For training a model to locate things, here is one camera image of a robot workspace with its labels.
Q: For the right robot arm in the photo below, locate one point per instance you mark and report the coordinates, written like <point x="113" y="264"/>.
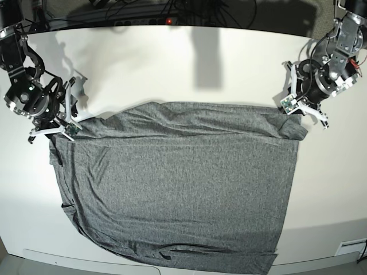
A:
<point x="34" y="93"/>

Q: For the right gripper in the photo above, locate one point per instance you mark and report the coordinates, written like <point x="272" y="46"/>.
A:
<point x="55" y="92"/>

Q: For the white power strip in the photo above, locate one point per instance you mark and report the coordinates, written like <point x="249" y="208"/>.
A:
<point x="147" y="21"/>

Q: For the grey long-sleeve T-shirt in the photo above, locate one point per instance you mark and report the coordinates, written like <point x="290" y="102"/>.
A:
<point x="194" y="186"/>

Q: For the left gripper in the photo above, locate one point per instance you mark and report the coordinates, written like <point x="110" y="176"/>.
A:
<point x="314" y="83"/>

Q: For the white label plate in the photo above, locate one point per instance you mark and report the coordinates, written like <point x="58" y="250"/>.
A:
<point x="348" y="247"/>

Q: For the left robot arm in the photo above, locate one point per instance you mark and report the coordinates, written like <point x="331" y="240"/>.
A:
<point x="332" y="66"/>

